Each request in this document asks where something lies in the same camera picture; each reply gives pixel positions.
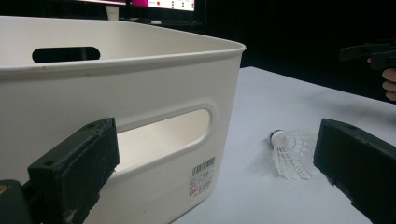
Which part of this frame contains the white shuttlecock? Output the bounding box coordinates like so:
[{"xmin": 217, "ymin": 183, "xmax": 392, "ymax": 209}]
[{"xmin": 268, "ymin": 129, "xmax": 321, "ymax": 181}]

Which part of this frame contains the white monitor stand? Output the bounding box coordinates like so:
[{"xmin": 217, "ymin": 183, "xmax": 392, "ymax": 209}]
[{"xmin": 105, "ymin": 5, "xmax": 120, "ymax": 21}]

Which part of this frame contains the white plastic storage bin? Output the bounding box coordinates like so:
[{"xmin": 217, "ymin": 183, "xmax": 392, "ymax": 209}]
[{"xmin": 0, "ymin": 15, "xmax": 247, "ymax": 224}]

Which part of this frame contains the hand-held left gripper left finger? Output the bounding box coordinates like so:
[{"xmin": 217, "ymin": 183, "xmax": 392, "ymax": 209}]
[{"xmin": 27, "ymin": 117, "xmax": 120, "ymax": 224}]

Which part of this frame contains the lit computer monitor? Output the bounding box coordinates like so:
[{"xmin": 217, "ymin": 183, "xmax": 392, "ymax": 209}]
[
  {"xmin": 74, "ymin": 0, "xmax": 128, "ymax": 7},
  {"xmin": 130, "ymin": 0, "xmax": 196, "ymax": 12}
]

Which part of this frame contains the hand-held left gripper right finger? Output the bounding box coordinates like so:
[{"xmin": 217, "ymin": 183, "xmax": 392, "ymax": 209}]
[{"xmin": 313, "ymin": 118, "xmax": 396, "ymax": 224}]

